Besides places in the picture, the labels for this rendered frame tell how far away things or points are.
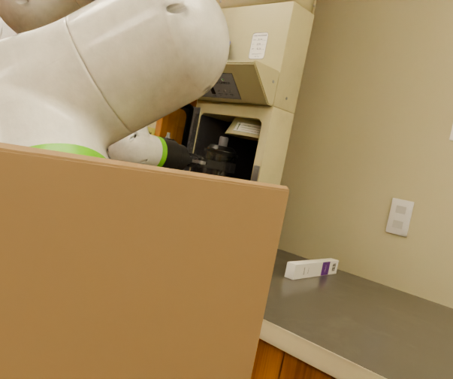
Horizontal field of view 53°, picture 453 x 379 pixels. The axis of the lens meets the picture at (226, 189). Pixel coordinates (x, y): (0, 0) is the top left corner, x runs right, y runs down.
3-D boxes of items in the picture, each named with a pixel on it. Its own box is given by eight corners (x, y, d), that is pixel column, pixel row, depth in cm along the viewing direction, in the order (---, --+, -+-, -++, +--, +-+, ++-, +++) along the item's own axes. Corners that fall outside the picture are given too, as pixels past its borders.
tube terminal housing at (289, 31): (220, 237, 174) (260, 34, 169) (289, 262, 152) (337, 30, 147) (170, 237, 155) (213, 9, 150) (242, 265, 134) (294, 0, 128)
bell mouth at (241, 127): (248, 140, 160) (251, 124, 160) (288, 146, 149) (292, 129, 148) (213, 131, 147) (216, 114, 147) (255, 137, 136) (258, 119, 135)
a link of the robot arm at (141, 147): (101, 173, 114) (130, 159, 107) (96, 127, 117) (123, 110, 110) (144, 179, 124) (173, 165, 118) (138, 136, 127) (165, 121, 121)
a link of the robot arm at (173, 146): (140, 170, 126) (162, 176, 120) (149, 128, 125) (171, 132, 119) (156, 172, 130) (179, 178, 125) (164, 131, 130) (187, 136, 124)
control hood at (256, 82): (196, 99, 152) (202, 70, 151) (273, 106, 130) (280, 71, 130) (170, 91, 143) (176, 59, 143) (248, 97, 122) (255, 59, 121)
